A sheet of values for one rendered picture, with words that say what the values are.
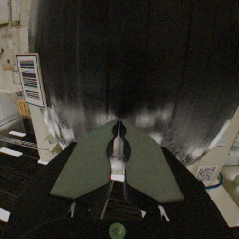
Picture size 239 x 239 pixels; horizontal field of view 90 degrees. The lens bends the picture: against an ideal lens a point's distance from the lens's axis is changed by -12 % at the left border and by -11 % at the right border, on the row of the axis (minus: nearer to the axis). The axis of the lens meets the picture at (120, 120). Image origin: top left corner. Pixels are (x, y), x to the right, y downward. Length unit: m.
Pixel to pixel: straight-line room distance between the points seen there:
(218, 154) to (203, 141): 0.34
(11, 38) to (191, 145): 5.05
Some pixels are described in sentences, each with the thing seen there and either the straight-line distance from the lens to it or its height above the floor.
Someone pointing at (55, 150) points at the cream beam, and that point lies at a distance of 0.83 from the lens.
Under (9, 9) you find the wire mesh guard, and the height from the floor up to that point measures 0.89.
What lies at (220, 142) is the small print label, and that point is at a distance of 0.50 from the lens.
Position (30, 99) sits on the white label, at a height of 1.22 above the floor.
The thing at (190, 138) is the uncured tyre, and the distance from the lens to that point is 0.18.
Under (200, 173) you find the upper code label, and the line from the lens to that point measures 0.55.
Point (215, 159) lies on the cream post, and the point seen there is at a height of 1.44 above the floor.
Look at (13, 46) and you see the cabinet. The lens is 5.01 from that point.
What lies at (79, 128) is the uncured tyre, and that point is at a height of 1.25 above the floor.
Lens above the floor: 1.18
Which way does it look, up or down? 23 degrees up
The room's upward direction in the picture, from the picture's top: 177 degrees counter-clockwise
